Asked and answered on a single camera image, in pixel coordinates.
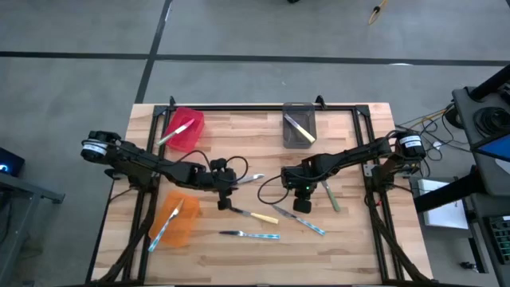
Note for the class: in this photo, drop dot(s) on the reddish pink plastic bin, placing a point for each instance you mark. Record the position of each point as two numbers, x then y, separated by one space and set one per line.
191 135

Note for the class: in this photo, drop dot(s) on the black aluminium table frame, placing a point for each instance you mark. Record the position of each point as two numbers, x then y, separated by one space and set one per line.
247 107

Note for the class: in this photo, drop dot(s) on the black device with blue light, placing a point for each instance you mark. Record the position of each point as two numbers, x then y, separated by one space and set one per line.
14 161

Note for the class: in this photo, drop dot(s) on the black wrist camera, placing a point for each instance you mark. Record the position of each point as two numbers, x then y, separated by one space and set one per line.
224 203
302 205

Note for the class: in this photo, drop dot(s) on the black support bar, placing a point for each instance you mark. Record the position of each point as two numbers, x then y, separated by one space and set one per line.
446 194

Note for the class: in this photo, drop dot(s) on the white box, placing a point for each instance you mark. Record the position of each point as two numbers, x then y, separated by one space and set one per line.
442 215

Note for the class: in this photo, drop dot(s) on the blue flat panel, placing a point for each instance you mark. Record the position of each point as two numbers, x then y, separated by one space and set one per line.
498 149

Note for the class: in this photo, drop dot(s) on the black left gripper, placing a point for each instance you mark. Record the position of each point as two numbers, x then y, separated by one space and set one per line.
217 178

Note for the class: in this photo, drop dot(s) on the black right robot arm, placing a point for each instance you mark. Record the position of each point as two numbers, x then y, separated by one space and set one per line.
358 153

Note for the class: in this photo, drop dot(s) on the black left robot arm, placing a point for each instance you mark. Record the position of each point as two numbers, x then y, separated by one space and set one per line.
135 157

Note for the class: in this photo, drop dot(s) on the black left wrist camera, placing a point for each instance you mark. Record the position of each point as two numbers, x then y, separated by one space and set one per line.
224 203

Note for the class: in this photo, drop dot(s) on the blue-patterned knife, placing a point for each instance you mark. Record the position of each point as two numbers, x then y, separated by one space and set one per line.
311 227

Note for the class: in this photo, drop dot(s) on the blue-patterned fork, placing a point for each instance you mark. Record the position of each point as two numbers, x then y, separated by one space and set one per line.
259 236
159 235

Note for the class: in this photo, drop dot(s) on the small black floor object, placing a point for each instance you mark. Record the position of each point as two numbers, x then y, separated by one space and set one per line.
468 267

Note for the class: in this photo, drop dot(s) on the black keyboard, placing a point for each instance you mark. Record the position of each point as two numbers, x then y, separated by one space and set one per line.
501 239

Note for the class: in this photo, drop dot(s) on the grey side desk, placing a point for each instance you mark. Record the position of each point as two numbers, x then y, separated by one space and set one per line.
36 191

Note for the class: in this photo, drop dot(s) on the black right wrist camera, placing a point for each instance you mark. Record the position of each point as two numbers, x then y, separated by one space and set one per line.
302 205

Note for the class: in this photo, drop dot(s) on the orange translucent plastic bin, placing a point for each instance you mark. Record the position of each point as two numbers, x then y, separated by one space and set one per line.
187 215

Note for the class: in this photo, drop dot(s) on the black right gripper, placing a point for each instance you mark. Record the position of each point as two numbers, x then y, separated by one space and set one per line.
296 177

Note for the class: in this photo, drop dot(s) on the grey equipment cart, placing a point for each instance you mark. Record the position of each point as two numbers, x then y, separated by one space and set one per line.
464 119

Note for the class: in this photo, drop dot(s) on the grey translucent plastic bin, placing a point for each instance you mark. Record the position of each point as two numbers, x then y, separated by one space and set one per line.
293 137

